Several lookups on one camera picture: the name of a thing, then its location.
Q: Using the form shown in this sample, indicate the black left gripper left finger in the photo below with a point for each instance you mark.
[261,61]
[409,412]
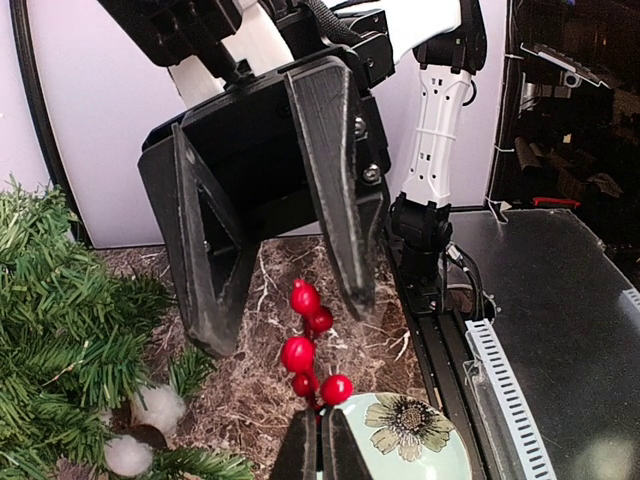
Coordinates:
[297,456]

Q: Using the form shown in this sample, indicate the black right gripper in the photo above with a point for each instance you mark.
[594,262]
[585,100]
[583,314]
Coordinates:
[241,163]

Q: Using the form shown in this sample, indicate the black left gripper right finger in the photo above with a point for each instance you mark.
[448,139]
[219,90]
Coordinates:
[341,458]

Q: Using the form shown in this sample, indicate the red berry sprig ornament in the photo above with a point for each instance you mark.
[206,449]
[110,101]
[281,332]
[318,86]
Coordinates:
[298,353]

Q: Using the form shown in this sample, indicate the white cotton flower ornament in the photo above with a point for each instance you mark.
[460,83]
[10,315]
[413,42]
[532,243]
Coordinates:
[141,428]

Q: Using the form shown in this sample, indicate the small green christmas tree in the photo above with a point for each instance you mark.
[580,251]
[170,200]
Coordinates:
[73,351]

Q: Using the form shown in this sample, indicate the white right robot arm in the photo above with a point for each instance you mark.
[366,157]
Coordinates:
[419,215]

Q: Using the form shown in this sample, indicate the green flower plate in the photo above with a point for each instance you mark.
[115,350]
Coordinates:
[404,437]

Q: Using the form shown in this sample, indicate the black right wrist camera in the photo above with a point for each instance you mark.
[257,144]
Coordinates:
[168,32]

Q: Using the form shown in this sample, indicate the white cable duct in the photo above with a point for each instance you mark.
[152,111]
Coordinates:
[514,436]

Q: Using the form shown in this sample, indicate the black right frame post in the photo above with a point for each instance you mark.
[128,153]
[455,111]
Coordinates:
[38,111]

